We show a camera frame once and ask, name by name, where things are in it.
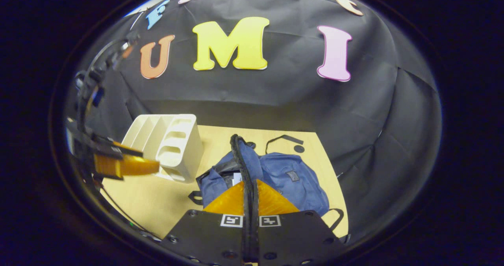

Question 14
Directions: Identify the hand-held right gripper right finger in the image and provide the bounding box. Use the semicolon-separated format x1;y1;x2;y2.
251;179;347;266

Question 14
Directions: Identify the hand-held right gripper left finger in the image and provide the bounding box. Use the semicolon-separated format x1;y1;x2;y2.
159;179;252;266

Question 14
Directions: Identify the blue schoolbag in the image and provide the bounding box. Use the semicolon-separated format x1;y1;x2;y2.
188;134;345;235

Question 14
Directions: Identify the white plastic bookshelf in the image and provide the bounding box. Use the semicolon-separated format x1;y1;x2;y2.
121;114;204;184

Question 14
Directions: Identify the black cable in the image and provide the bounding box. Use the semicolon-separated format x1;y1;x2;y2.
75;32;160;239

